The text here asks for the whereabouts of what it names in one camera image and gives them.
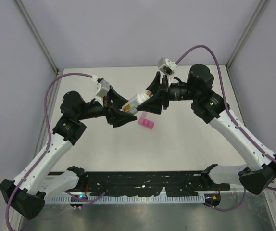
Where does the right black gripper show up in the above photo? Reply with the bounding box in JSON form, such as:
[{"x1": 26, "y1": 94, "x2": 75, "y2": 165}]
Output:
[{"x1": 138, "y1": 71, "x2": 200, "y2": 114}]

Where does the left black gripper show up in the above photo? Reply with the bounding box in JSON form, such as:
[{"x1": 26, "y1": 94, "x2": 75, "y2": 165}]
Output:
[{"x1": 76, "y1": 85, "x2": 137, "y2": 127}]

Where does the white pill bottle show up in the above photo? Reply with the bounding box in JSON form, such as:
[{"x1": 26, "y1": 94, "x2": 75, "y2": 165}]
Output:
[{"x1": 122, "y1": 90, "x2": 153, "y2": 115}]

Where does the pink weekly pill organizer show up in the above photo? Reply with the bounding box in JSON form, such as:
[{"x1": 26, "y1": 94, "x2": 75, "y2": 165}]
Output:
[{"x1": 138, "y1": 112, "x2": 155, "y2": 129}]

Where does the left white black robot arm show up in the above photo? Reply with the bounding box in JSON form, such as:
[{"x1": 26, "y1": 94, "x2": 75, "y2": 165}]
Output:
[{"x1": 0, "y1": 87, "x2": 137, "y2": 220}]

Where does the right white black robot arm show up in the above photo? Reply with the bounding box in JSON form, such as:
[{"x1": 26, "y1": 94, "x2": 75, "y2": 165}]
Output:
[{"x1": 138, "y1": 64, "x2": 276, "y2": 195}]

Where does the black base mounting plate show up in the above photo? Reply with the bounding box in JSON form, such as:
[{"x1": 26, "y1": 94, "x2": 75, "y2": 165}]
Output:
[{"x1": 75, "y1": 170, "x2": 232, "y2": 197}]

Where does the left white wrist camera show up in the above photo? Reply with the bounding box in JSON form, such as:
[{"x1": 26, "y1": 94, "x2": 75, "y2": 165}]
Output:
[{"x1": 95, "y1": 78, "x2": 110, "y2": 100}]

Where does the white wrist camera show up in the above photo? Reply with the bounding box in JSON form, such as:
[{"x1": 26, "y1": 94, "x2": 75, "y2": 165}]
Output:
[
  {"x1": 157, "y1": 57, "x2": 178, "y2": 85},
  {"x1": 95, "y1": 78, "x2": 110, "y2": 100}
]

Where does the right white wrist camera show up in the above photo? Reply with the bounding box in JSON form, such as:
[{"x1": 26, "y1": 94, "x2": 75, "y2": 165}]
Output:
[{"x1": 157, "y1": 57, "x2": 178, "y2": 85}]

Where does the left side aluminium rail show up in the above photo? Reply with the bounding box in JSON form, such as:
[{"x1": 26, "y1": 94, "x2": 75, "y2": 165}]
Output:
[{"x1": 32, "y1": 69, "x2": 63, "y2": 158}]

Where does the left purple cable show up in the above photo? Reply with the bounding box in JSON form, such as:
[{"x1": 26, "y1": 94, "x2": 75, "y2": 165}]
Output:
[{"x1": 5, "y1": 73, "x2": 98, "y2": 231}]

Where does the left aluminium corner post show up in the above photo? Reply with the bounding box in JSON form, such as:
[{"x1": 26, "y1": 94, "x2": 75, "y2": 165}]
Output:
[{"x1": 13, "y1": 0, "x2": 59, "y2": 74}]

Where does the aluminium corner post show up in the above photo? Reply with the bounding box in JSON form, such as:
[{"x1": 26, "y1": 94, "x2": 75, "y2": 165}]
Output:
[
  {"x1": 13, "y1": 0, "x2": 59, "y2": 74},
  {"x1": 225, "y1": 0, "x2": 270, "y2": 70}
]

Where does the white slotted cable duct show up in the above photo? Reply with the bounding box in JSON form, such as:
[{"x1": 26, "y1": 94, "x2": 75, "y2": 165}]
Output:
[{"x1": 47, "y1": 193, "x2": 205, "y2": 205}]

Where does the aluminium frame rail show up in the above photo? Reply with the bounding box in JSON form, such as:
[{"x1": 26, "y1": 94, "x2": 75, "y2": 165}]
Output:
[{"x1": 224, "y1": 184, "x2": 276, "y2": 195}]

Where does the right aluminium corner post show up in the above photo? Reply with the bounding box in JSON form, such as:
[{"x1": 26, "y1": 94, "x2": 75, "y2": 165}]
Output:
[{"x1": 225, "y1": 0, "x2": 270, "y2": 70}]

